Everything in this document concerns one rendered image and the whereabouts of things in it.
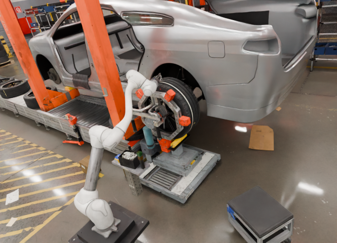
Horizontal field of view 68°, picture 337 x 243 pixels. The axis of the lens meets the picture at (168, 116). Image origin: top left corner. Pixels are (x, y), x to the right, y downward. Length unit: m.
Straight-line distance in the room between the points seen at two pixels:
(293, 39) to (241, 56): 1.77
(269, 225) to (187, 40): 1.73
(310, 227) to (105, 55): 2.48
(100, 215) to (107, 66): 1.42
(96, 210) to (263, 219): 1.30
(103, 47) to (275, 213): 2.14
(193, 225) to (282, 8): 2.95
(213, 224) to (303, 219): 0.81
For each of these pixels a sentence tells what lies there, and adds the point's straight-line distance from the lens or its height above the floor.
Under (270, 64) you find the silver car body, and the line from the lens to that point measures 2.34.
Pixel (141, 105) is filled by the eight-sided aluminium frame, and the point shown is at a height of 0.94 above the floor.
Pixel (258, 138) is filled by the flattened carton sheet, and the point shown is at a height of 0.01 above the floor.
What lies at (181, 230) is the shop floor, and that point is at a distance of 2.63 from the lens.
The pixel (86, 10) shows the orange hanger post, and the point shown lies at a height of 1.96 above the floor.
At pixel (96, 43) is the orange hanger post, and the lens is 2.63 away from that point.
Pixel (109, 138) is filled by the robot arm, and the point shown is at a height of 1.08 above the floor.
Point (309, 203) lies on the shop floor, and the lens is 2.89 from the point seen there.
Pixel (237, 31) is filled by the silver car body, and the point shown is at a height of 1.62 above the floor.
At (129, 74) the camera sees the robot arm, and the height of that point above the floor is 1.43.
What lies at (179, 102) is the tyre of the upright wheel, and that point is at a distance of 2.47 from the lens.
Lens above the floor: 2.08
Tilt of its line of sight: 28 degrees down
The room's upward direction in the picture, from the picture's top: 11 degrees counter-clockwise
